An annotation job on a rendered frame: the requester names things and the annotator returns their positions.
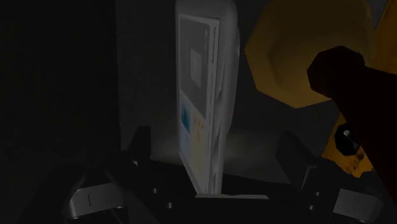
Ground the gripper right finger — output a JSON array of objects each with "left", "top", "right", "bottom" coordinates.
[{"left": 277, "top": 131, "right": 389, "bottom": 224}]

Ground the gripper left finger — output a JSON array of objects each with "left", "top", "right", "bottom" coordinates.
[{"left": 61, "top": 125, "right": 163, "bottom": 224}]

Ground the yellow object with black knob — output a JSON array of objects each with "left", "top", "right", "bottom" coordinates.
[{"left": 321, "top": 0, "right": 397, "bottom": 179}]

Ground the dark brown bottle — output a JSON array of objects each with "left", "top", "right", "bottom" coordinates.
[{"left": 306, "top": 45, "right": 397, "bottom": 204}]

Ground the white flat box with print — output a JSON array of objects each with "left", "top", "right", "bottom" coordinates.
[{"left": 174, "top": 0, "right": 241, "bottom": 198}]

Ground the yellow bowl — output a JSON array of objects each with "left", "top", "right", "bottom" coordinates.
[{"left": 244, "top": 0, "right": 378, "bottom": 109}]

